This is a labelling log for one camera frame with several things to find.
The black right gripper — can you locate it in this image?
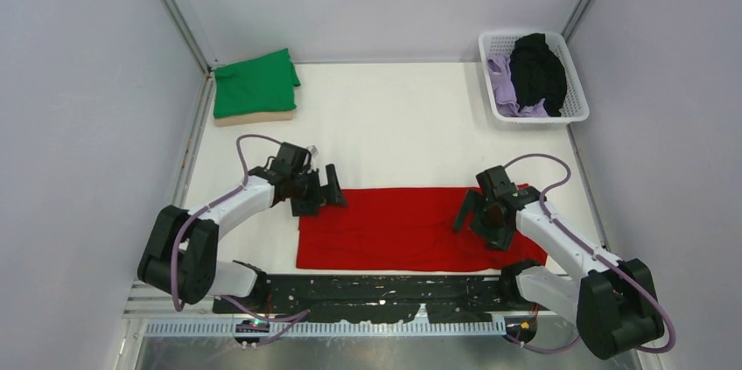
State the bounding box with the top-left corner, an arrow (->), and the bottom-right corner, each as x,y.
452,188 -> 514,253

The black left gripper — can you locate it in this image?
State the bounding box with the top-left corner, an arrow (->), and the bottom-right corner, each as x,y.
290,164 -> 346,217

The red t-shirt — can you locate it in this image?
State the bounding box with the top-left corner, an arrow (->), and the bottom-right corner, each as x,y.
296,187 -> 548,272

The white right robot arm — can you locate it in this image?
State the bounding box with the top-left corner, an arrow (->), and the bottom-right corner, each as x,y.
453,165 -> 669,360

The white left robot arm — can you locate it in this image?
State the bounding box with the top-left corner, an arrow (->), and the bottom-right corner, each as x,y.
136,143 -> 347,312

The folded beige t-shirt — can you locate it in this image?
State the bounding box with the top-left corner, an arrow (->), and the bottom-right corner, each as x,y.
213,110 -> 295,127

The folded green t-shirt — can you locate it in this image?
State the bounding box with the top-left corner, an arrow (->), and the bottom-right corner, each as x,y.
213,48 -> 301,119

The lilac t-shirt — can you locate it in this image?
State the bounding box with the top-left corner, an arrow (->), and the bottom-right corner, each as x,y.
486,54 -> 549,117

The white plastic laundry basket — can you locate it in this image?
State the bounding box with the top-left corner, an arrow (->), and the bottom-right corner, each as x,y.
479,30 -> 590,126

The black t-shirt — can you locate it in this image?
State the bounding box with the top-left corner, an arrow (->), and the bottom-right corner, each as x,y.
509,33 -> 568,117

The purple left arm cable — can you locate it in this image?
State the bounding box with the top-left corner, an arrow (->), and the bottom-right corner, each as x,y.
169,134 -> 312,348

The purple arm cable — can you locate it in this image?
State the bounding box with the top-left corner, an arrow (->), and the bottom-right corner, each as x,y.
502,152 -> 677,356
169,134 -> 312,348

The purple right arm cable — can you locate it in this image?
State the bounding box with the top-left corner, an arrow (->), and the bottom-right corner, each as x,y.
502,152 -> 677,356

